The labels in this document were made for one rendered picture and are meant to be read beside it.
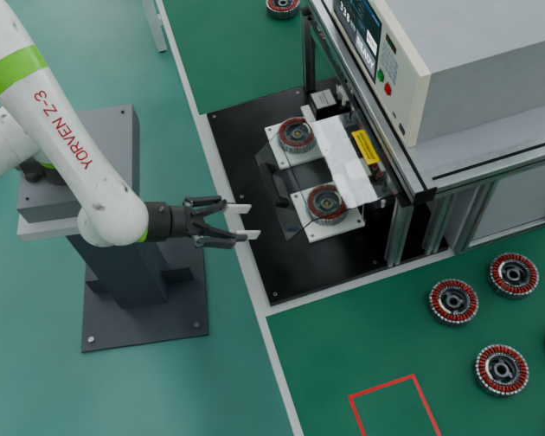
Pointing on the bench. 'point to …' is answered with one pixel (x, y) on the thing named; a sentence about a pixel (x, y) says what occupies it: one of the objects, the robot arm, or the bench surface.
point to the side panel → (514, 207)
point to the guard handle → (272, 185)
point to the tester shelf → (451, 153)
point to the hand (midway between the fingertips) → (243, 221)
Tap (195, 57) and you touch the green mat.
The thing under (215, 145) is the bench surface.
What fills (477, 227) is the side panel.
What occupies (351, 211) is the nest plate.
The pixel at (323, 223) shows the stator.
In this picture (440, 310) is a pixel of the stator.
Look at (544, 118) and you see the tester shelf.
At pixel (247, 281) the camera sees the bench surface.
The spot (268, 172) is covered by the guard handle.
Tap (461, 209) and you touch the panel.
